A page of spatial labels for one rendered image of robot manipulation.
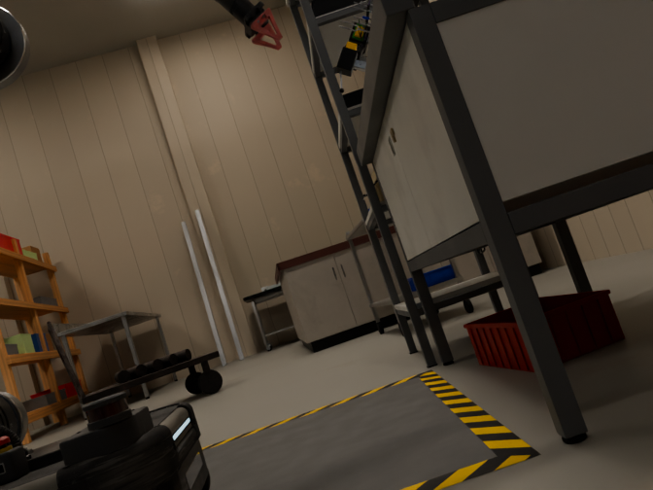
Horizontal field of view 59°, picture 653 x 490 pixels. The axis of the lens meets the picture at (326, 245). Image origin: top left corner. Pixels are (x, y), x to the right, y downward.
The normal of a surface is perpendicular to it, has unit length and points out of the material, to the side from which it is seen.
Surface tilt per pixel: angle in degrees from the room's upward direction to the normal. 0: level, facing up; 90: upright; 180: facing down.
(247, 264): 90
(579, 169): 90
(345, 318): 90
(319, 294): 90
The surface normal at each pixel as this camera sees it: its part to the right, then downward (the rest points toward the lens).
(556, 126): -0.02, -0.09
